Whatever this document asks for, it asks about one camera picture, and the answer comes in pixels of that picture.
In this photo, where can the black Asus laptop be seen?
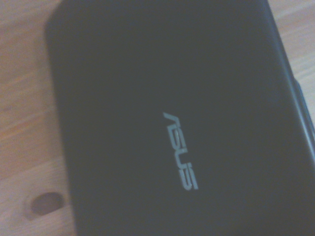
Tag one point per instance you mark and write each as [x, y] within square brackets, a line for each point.
[172, 118]

